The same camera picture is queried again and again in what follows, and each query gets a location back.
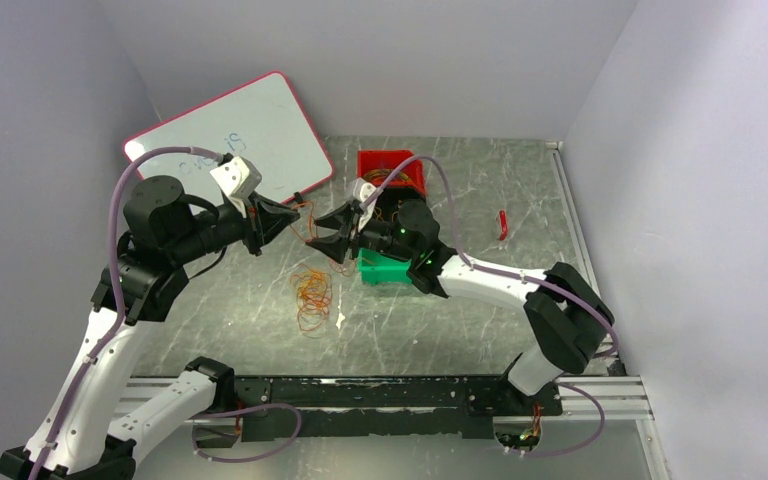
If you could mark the aluminium rail frame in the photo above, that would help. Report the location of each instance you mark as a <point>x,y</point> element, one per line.
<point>591,406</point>

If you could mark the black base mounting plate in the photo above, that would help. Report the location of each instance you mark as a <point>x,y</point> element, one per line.
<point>272,407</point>

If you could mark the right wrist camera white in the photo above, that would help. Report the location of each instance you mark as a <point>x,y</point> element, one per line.
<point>361,190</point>

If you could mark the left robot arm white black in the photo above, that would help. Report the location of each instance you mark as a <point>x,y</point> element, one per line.
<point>81,437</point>

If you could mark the small red white card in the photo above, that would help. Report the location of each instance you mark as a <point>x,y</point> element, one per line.
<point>503,225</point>

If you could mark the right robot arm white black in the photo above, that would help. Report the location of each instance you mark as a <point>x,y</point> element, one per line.
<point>566,316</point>

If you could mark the black plastic bin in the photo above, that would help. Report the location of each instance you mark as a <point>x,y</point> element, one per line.
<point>390,200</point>

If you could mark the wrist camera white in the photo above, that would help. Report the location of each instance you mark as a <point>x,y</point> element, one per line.
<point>237,179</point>
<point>361,190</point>

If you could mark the green plastic bin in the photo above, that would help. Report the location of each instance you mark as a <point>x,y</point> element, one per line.
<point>375,269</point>

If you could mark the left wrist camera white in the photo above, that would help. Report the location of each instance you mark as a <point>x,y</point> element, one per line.
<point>237,179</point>

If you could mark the whiteboard with pink frame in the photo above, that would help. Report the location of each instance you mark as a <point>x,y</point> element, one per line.
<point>261,121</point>

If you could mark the red plastic bin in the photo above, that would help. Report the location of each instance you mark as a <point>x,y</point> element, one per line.
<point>375,166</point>

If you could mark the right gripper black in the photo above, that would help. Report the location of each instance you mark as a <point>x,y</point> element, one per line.
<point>334,247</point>

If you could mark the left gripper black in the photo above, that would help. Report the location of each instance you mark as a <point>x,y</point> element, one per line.
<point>265,219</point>

